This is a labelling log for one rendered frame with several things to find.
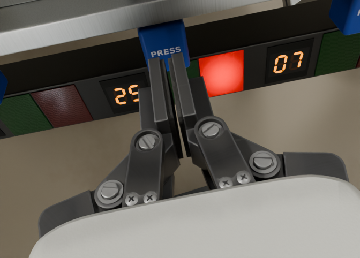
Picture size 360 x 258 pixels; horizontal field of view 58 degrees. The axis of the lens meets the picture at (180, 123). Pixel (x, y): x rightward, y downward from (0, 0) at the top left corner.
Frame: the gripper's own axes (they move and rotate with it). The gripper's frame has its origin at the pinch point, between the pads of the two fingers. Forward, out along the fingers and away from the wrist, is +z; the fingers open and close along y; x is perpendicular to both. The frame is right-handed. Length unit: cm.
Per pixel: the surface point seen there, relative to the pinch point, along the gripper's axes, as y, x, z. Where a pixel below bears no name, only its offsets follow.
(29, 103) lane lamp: -9.6, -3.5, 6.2
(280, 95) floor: 26, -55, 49
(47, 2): -4.9, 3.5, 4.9
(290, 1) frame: 21.0, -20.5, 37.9
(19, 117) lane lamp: -10.9, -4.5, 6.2
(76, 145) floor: -31, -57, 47
